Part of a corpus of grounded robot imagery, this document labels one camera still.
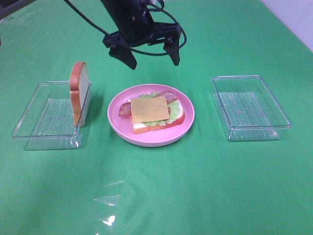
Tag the green lettuce leaf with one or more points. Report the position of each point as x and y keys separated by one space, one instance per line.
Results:
x=175 y=110

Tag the clear right plastic tray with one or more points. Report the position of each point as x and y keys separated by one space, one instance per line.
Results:
x=248 y=109

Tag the clear plastic wrap sheet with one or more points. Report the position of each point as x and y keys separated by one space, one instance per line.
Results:
x=106 y=202

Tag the white bread slice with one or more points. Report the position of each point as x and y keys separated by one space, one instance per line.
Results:
x=139 y=128

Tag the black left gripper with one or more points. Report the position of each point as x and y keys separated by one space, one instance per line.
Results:
x=134 y=31

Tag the clear left plastic tray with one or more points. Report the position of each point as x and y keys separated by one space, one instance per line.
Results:
x=47 y=122

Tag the yellow cheese slice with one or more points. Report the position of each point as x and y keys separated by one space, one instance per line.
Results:
x=149 y=109

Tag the green tablecloth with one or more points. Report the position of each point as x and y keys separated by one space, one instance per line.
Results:
x=201 y=185

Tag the clear plastic tray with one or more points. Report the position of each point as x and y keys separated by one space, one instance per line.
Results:
x=47 y=122
x=248 y=109

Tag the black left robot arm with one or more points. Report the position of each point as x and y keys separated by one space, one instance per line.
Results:
x=125 y=8

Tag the pink round plate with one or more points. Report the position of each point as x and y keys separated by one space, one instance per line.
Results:
x=124 y=128

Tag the bacon strip from tray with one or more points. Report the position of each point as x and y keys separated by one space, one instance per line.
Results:
x=169 y=96

